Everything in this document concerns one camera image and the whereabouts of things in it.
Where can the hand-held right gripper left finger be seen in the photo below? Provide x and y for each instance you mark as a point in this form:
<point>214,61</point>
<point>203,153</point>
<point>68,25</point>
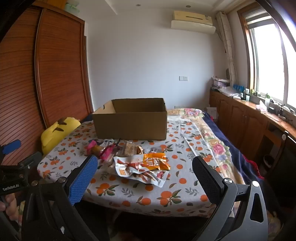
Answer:
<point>83,180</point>

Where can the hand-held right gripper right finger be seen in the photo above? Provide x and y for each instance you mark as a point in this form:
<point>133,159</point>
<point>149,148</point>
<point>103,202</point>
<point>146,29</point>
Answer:
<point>205,183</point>

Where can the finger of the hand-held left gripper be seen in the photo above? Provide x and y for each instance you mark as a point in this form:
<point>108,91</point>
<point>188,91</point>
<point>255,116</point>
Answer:
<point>11,146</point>

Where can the yellow brown pastry packet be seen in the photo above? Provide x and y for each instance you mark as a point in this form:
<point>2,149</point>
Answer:
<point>98,150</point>

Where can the red pink snack packet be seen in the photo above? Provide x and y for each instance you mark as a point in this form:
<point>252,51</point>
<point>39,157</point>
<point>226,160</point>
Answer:
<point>106,154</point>

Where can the white snack packet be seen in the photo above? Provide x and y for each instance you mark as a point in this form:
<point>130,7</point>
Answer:
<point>109,142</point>

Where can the white foil snack pouch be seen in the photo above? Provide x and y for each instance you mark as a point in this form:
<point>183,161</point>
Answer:
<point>159,180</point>
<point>129,164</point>

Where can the orange snack packet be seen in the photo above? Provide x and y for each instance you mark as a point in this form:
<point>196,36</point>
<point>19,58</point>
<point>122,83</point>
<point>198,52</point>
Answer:
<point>155,162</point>

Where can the brown gold snack packet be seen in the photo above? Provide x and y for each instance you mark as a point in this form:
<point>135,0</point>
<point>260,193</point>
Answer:
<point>129,148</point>

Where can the brown cardboard box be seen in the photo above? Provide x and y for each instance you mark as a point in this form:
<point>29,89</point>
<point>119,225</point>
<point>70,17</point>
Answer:
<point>131,122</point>

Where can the person's left hand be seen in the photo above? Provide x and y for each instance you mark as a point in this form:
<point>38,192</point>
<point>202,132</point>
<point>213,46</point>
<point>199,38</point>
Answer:
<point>10,208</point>

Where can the floral blanket navy border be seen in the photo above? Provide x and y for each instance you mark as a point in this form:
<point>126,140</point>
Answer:
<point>215,143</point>

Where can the yellow plush toy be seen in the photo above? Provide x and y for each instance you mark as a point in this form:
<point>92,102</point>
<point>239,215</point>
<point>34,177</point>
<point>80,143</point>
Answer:
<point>55,133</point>

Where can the orange fruit print tablecloth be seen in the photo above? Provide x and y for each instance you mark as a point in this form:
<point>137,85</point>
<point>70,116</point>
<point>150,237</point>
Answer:
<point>129,194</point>

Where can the dark waste bin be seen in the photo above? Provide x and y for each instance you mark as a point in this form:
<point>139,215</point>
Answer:
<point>269,163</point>

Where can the white paper bag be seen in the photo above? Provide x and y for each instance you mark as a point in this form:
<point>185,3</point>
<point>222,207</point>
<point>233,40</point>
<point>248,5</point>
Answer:
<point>212,113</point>

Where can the long wooden cabinet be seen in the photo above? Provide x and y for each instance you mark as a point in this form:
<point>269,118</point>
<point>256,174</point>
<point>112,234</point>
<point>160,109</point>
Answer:
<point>242,120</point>

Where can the wooden slatted wardrobe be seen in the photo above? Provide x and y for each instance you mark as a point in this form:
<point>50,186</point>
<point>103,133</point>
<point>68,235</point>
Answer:
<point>57,69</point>

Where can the clear plastic bags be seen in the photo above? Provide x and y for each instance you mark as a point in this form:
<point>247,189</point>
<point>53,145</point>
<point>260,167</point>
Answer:
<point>229,92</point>

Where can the white tissue pack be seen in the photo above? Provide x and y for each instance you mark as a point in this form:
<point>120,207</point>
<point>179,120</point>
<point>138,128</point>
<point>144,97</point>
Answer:
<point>261,106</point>

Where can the row of blue bottles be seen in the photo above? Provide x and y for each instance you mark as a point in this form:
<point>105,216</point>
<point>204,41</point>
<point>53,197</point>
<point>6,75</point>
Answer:
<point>238,88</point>

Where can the stack of small boxes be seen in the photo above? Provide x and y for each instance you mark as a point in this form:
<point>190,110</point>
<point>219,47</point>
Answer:
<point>219,83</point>

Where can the green capped bottle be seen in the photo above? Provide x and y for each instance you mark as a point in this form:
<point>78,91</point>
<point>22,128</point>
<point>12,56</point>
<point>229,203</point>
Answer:
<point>267,99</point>

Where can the patterned beige curtain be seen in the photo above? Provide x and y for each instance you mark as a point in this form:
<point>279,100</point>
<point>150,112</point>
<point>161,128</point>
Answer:
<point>227,46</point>

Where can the wooden framed window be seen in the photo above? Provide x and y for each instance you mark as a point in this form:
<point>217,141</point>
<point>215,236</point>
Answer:
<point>268,58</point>

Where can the pale green container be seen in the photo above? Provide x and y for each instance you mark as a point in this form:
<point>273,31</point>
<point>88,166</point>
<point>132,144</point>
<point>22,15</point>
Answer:
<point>72,7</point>

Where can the white wall switch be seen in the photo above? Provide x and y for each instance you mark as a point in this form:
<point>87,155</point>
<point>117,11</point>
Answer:
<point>183,78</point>

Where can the cream wall air conditioner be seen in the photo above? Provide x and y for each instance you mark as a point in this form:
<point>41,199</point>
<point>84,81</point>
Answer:
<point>192,20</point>

